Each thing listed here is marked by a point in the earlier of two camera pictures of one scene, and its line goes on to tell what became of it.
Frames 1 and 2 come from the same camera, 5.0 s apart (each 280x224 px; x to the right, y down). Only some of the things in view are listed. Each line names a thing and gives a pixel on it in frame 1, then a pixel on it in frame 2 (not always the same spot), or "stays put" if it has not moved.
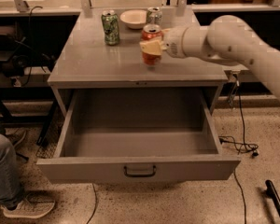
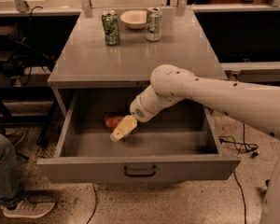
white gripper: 174,43 to 138,110
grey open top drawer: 138,134 stays put
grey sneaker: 34,205 stays put
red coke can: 151,32 to 113,121
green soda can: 111,27 stays put
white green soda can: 154,16 stays put
